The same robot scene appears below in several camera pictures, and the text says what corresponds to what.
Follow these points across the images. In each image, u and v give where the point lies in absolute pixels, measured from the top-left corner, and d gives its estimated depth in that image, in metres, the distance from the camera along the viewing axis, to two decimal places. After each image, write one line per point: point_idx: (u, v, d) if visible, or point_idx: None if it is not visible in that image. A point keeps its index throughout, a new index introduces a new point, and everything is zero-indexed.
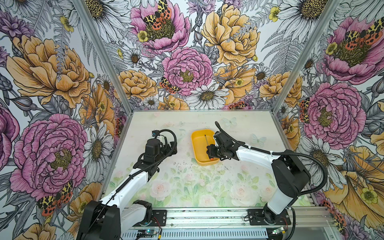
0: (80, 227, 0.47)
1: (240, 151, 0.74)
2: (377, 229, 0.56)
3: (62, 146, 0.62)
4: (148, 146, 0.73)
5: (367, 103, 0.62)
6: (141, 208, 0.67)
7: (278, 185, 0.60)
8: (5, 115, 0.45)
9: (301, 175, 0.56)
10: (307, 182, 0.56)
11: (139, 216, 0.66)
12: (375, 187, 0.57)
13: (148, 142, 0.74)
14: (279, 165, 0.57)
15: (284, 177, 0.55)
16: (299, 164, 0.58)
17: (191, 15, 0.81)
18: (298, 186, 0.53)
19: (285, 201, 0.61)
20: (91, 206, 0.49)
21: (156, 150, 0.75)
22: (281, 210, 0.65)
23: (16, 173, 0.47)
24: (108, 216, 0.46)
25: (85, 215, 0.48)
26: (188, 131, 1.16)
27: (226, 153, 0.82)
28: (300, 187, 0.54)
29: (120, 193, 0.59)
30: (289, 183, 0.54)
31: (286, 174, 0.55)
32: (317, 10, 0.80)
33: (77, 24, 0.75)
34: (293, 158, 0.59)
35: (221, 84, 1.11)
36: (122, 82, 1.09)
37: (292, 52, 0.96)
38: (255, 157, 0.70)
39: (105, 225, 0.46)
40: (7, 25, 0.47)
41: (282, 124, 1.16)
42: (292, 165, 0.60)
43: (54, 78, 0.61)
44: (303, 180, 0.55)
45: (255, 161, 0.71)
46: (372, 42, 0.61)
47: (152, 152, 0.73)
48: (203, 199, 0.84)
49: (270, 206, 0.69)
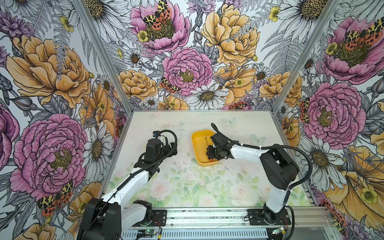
0: (81, 224, 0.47)
1: (232, 149, 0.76)
2: (377, 229, 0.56)
3: (62, 146, 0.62)
4: (149, 145, 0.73)
5: (367, 103, 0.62)
6: (141, 208, 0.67)
7: (268, 178, 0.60)
8: (5, 115, 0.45)
9: (288, 167, 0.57)
10: (295, 174, 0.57)
11: (140, 215, 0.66)
12: (375, 187, 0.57)
13: (149, 142, 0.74)
14: (266, 157, 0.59)
15: (272, 168, 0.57)
16: (286, 156, 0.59)
17: (191, 15, 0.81)
18: (285, 177, 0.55)
19: (281, 197, 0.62)
20: (92, 204, 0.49)
21: (157, 150, 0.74)
22: (279, 208, 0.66)
23: (16, 173, 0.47)
24: (109, 213, 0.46)
25: (86, 212, 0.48)
26: (188, 131, 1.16)
27: (222, 153, 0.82)
28: (288, 178, 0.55)
29: (121, 191, 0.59)
30: (276, 174, 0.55)
31: (273, 165, 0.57)
32: (317, 10, 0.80)
33: (77, 24, 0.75)
34: (280, 151, 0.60)
35: (221, 84, 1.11)
36: (122, 82, 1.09)
37: (292, 52, 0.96)
38: (246, 153, 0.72)
39: (106, 223, 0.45)
40: (7, 25, 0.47)
41: (282, 124, 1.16)
42: (280, 158, 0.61)
43: (54, 78, 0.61)
44: (291, 172, 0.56)
45: (248, 157, 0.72)
46: (372, 42, 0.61)
47: (152, 152, 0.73)
48: (203, 199, 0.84)
49: (269, 204, 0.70)
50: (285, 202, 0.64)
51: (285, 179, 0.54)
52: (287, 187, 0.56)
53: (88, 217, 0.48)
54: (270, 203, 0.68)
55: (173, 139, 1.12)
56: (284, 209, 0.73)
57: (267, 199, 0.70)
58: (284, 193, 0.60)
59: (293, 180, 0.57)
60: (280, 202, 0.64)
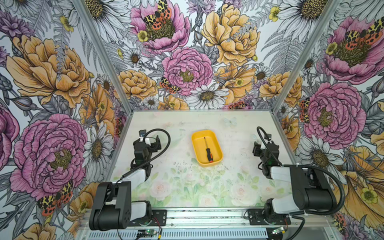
0: (95, 206, 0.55)
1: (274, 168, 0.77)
2: (377, 229, 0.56)
3: (62, 146, 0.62)
4: (137, 152, 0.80)
5: (367, 103, 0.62)
6: (142, 203, 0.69)
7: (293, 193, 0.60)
8: (5, 115, 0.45)
9: (323, 192, 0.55)
10: (328, 203, 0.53)
11: (141, 211, 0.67)
12: (375, 186, 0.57)
13: (136, 148, 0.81)
14: (298, 170, 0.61)
15: (300, 181, 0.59)
16: (323, 180, 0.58)
17: (191, 15, 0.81)
18: (310, 198, 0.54)
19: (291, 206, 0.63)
20: (102, 186, 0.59)
21: (145, 153, 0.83)
22: (281, 212, 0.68)
23: (16, 173, 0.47)
24: (123, 188, 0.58)
25: (99, 195, 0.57)
26: (188, 131, 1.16)
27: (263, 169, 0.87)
28: (315, 200, 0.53)
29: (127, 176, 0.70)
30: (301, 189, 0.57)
31: (300, 177, 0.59)
32: (317, 10, 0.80)
33: (77, 24, 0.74)
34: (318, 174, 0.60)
35: (221, 84, 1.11)
36: (122, 82, 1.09)
37: (292, 52, 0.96)
38: (283, 174, 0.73)
39: (121, 196, 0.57)
40: (7, 25, 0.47)
41: (282, 124, 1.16)
42: (317, 184, 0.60)
43: (54, 78, 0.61)
44: (322, 197, 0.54)
45: (284, 178, 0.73)
46: (372, 42, 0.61)
47: (142, 156, 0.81)
48: (203, 199, 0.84)
49: (274, 205, 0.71)
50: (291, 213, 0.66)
51: (310, 200, 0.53)
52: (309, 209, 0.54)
53: (100, 200, 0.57)
54: (277, 203, 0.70)
55: (166, 142, 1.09)
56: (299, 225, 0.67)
57: (275, 201, 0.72)
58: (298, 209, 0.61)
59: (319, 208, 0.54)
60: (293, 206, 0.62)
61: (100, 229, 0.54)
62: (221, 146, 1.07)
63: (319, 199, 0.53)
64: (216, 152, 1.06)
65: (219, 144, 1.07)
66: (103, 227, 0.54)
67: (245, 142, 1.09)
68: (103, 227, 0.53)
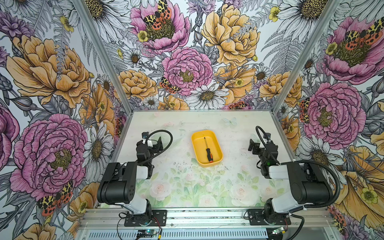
0: (105, 178, 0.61)
1: (272, 168, 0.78)
2: (377, 229, 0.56)
3: (62, 146, 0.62)
4: (139, 154, 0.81)
5: (367, 103, 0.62)
6: (143, 200, 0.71)
7: (291, 188, 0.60)
8: (5, 115, 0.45)
9: (319, 185, 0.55)
10: (325, 195, 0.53)
11: (142, 206, 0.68)
12: (375, 187, 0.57)
13: (138, 151, 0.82)
14: (294, 164, 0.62)
15: (296, 175, 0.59)
16: (318, 173, 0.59)
17: (191, 15, 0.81)
18: (307, 189, 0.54)
19: (290, 204, 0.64)
20: (112, 165, 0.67)
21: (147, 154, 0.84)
22: (281, 210, 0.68)
23: (16, 173, 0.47)
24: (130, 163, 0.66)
25: (109, 171, 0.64)
26: (188, 131, 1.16)
27: (262, 169, 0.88)
28: (312, 192, 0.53)
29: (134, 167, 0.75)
30: (298, 182, 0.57)
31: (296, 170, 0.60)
32: (317, 10, 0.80)
33: (77, 24, 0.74)
34: (314, 168, 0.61)
35: (221, 84, 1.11)
36: (122, 82, 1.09)
37: (292, 52, 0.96)
38: (281, 173, 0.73)
39: (128, 169, 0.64)
40: (7, 25, 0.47)
41: (282, 124, 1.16)
42: (314, 178, 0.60)
43: (54, 78, 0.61)
44: (320, 189, 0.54)
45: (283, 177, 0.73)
46: (372, 42, 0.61)
47: (143, 158, 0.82)
48: (203, 199, 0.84)
49: (274, 203, 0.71)
50: (291, 211, 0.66)
51: (307, 192, 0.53)
52: (306, 201, 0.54)
53: (109, 175, 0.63)
54: (276, 201, 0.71)
55: (168, 142, 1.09)
56: (300, 225, 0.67)
57: (275, 199, 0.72)
58: (296, 205, 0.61)
59: (318, 200, 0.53)
60: (292, 202, 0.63)
61: (107, 201, 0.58)
62: (221, 146, 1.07)
63: (317, 191, 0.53)
64: (216, 151, 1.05)
65: (219, 144, 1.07)
66: (111, 198, 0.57)
67: (245, 142, 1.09)
68: (111, 196, 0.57)
